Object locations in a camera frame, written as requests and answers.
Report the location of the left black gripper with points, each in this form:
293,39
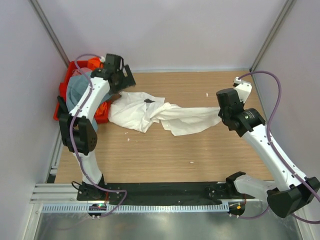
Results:
128,81

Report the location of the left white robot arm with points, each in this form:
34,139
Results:
77,131

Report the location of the left aluminium frame post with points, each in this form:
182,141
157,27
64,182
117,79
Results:
49,30

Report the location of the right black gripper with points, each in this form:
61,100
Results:
220,113

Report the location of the pink t-shirt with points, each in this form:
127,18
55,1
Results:
77,72

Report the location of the aluminium frame rail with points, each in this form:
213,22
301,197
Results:
53,193

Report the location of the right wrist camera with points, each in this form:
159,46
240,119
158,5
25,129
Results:
243,89

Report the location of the right aluminium frame post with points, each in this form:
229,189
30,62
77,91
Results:
279,21

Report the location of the blue-grey t-shirt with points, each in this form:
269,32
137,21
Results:
76,87

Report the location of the aluminium frame post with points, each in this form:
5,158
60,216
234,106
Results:
279,21
49,30

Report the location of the white printed t-shirt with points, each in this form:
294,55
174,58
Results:
139,110

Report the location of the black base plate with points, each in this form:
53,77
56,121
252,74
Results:
163,193

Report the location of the black t-shirt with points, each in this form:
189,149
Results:
62,107

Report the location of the slotted cable duct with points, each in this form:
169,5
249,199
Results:
91,208

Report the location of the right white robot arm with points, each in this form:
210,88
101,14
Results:
293,189

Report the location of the orange t-shirt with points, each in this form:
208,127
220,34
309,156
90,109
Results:
101,114

